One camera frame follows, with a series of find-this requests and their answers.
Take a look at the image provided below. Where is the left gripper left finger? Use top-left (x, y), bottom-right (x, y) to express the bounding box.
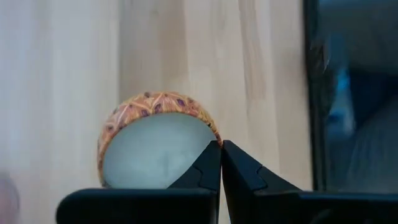
top-left (55, 139), bottom-right (222, 224)

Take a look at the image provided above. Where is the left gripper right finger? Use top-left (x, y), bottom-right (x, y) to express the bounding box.
top-left (222, 139), bottom-right (398, 224)

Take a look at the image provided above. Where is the white candle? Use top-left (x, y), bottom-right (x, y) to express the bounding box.
top-left (96, 91), bottom-right (223, 190)

